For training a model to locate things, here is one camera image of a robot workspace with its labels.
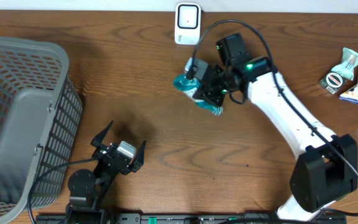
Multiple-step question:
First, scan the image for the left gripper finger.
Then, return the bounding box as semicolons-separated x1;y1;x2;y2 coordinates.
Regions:
91;120;114;148
131;141;147;172

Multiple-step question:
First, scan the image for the blue mouthwash bottle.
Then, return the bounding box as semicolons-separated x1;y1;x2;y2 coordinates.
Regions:
173;74;223;116

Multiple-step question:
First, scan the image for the green square packet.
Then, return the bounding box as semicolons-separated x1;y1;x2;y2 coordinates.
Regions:
319;72;346;95

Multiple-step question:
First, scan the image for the green wet wipes pack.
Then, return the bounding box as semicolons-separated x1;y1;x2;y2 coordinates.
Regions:
331;47;358;80

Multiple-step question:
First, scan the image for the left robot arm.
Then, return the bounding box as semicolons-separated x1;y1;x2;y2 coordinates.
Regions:
62;122;146;223

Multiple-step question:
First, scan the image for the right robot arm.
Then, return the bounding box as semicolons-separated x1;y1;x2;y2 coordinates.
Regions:
185;34;358;222

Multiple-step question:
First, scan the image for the white barcode scanner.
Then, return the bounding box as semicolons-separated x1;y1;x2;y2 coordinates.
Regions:
174;2;202;45

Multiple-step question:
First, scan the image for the grey plastic shopping basket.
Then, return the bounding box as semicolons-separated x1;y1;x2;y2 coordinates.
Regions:
0;37;83;223

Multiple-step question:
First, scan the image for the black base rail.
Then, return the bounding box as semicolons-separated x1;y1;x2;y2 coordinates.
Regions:
35;212;347;224

